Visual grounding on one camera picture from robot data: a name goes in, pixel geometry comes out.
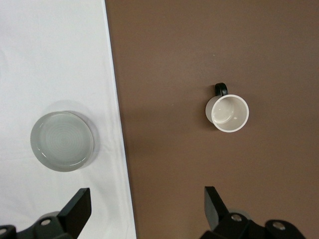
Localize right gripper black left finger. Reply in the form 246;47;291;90
0;188;91;239

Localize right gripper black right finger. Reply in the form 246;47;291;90
199;186;306;239

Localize white mug with black handle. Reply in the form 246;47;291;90
205;83;250;132

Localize gray plate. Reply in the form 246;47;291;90
30;111;97;173

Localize white cloth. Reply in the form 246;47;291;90
0;0;137;239

